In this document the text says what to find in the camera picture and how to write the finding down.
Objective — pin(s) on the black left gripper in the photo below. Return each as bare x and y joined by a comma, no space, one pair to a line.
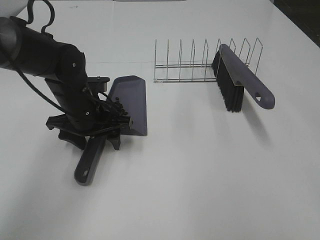
84,114

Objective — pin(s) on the pile of coffee beans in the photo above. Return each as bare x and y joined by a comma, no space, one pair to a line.
119,107

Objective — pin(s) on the purple plastic dustpan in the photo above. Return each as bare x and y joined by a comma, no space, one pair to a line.
131,91

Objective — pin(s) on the purple brush black bristles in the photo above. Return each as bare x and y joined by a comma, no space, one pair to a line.
233,77

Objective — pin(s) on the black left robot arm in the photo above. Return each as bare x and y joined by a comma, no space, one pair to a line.
63,67

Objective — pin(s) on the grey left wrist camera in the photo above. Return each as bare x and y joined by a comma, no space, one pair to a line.
98,84

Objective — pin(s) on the chrome wire dish rack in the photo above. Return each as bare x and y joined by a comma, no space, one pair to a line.
182,65

